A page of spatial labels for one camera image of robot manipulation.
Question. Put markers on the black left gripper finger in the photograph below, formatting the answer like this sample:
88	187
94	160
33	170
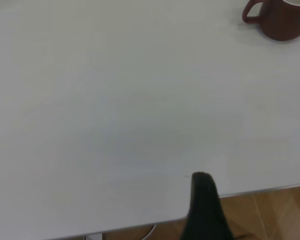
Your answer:
205	215

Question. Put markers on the red mug white inside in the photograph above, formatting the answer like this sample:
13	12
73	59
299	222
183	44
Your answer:
282	22

